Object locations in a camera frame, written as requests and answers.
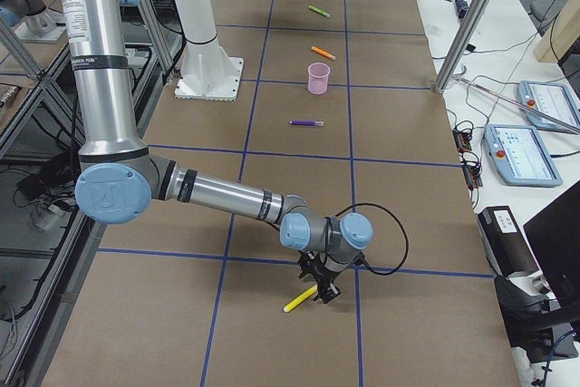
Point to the purple marker pen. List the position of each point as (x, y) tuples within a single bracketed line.
[(306, 123)]

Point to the near teach pendant tablet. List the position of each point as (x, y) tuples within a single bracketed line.
[(520, 156)]

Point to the green highlighter pen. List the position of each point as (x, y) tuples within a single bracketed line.
[(319, 11)]

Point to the pink mesh pen holder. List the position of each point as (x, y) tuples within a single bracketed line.
[(318, 76)]

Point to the orange highlighter pen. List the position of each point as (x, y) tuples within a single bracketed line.
[(323, 52)]

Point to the black monitor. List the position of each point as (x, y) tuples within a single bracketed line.
[(553, 235)]

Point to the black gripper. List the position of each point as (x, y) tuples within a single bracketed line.
[(325, 281)]

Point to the yellow highlighter pen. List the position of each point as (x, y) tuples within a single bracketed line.
[(293, 304)]

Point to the black box with label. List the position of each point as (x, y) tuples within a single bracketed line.
[(504, 243)]

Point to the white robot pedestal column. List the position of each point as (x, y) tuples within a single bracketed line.
[(206, 71)]

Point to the far teach pendant tablet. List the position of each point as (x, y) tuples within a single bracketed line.
[(553, 99)]

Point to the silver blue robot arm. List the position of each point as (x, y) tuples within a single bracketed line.
[(120, 177)]

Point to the aluminium frame post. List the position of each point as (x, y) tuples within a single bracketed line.
[(459, 44)]

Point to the teach pendant tablet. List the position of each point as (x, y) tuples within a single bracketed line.
[(520, 156), (553, 99)]

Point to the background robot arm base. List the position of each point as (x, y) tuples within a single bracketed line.
[(32, 20)]

